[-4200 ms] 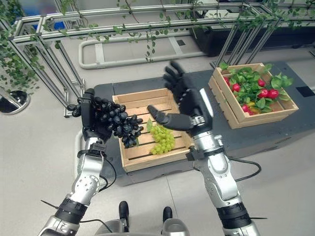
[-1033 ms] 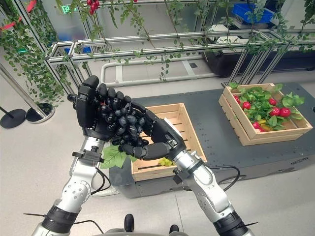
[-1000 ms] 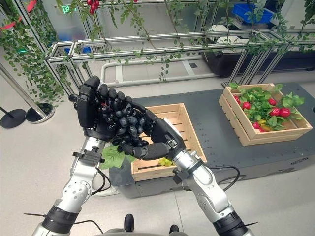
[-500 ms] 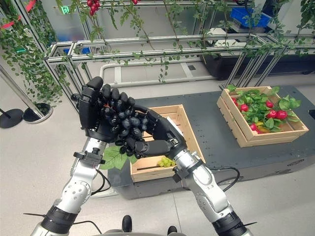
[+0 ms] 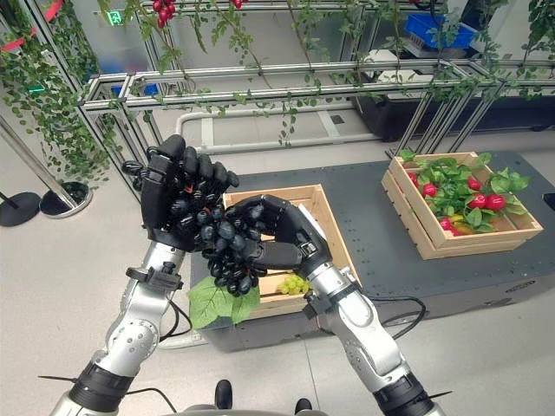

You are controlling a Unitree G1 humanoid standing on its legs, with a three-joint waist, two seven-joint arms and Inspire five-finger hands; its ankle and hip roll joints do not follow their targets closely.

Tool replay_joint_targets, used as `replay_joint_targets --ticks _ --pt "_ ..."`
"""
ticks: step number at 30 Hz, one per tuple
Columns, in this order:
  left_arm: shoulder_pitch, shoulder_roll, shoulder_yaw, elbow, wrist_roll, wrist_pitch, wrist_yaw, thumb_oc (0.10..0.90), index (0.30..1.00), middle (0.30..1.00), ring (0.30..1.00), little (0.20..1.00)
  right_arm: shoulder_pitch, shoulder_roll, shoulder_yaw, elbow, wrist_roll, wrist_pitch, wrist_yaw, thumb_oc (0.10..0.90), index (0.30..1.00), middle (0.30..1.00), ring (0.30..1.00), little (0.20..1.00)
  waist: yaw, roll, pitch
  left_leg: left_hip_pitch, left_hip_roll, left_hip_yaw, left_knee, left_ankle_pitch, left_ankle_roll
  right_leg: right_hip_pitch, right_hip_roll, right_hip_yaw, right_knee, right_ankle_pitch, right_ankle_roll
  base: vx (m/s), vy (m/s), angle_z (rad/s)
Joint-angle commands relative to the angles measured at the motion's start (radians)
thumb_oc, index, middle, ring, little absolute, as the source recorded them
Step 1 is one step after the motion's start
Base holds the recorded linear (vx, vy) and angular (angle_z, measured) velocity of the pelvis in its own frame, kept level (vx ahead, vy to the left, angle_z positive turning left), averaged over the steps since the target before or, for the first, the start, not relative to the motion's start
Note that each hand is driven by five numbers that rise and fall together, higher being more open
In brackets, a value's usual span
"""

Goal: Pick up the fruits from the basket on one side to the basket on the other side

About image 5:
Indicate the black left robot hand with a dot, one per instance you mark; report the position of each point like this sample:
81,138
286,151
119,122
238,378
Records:
158,203

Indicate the blue plastic crate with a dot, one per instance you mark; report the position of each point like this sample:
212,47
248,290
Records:
438,28

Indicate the grey robot body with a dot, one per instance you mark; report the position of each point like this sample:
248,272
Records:
225,411

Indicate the green radish leaves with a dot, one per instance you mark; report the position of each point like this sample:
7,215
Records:
451,177

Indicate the red barrier belt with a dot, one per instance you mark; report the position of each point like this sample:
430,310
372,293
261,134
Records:
26,34

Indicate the silver stanchion with round base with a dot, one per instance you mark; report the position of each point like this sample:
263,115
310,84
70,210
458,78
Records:
65,199

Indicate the red radish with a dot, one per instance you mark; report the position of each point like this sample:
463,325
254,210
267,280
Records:
445,224
478,202
429,189
413,178
496,202
474,184

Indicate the small red tomato cluster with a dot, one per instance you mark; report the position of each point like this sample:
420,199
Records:
238,2

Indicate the dark robot foot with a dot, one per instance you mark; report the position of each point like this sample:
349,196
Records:
223,392
303,407

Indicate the green exit sign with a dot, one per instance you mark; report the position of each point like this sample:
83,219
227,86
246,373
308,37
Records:
115,18

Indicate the wooden crate with radishes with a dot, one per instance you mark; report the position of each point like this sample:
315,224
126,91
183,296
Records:
433,247

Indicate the green hanging vine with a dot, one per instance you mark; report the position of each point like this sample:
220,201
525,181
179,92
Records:
47,99

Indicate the dark robot right foot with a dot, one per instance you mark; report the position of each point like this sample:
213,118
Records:
303,407

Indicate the aluminium profile frame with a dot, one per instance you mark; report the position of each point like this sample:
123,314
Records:
277,93

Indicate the black round stanchion base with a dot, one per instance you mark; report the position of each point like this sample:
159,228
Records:
17,209

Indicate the green grape bunch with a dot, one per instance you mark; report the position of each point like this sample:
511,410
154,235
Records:
294,284

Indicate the dark robot left foot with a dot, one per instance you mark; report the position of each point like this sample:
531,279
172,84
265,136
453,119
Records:
223,392

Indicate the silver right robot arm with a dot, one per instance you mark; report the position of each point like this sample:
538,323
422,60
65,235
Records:
360,320

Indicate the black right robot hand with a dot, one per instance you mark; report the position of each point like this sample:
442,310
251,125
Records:
299,236

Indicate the dark grey wheeled platform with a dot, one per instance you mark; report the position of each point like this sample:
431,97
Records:
381,260

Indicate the red cherry tomato cluster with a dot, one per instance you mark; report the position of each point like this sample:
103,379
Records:
163,12

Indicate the black grape bunch with leaves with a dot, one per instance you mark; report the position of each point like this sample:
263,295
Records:
230,242

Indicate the black cabinet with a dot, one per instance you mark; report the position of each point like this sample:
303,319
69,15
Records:
451,117

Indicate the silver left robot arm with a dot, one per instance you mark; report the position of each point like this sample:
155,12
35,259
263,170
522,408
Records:
139,312

